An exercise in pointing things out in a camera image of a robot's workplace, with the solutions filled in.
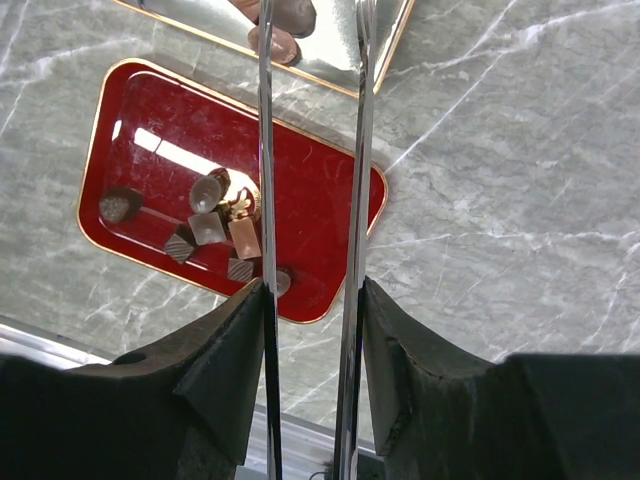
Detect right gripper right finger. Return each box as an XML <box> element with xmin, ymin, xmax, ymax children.
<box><xmin>364</xmin><ymin>280</ymin><xmax>639</xmax><ymax>479</ymax></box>

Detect gold tin box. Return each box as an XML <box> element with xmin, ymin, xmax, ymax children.
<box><xmin>119</xmin><ymin>1</ymin><xmax>414</xmax><ymax>97</ymax></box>

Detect long metal tweezers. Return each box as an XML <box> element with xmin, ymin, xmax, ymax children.
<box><xmin>258</xmin><ymin>1</ymin><xmax>376</xmax><ymax>479</ymax></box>

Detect light brown bar chocolate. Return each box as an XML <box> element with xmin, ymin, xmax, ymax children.
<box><xmin>228</xmin><ymin>217</ymin><xmax>261</xmax><ymax>260</ymax></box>

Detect dark striped square chocolate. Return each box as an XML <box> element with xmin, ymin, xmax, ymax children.
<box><xmin>163</xmin><ymin>224</ymin><xmax>197</xmax><ymax>264</ymax></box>

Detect dark square chocolate bottom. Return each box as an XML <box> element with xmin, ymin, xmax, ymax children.
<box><xmin>227</xmin><ymin>258</ymin><xmax>255</xmax><ymax>283</ymax></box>

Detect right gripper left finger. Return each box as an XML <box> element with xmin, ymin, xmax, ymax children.
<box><xmin>1</xmin><ymin>280</ymin><xmax>264</xmax><ymax>479</ymax></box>

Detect caramel oval chocolate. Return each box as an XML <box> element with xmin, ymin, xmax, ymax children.
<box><xmin>247</xmin><ymin>26</ymin><xmax>301</xmax><ymax>66</ymax></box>

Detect red gold-rimmed tray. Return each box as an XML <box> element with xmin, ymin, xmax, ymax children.
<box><xmin>75</xmin><ymin>57</ymin><xmax>389</xmax><ymax>326</ymax></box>

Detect aluminium mounting rail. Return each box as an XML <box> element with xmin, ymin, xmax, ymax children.
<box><xmin>0</xmin><ymin>313</ymin><xmax>386</xmax><ymax>480</ymax></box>

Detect dark round chocolate left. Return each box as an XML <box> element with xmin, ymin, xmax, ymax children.
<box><xmin>99</xmin><ymin>187</ymin><xmax>144</xmax><ymax>224</ymax></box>

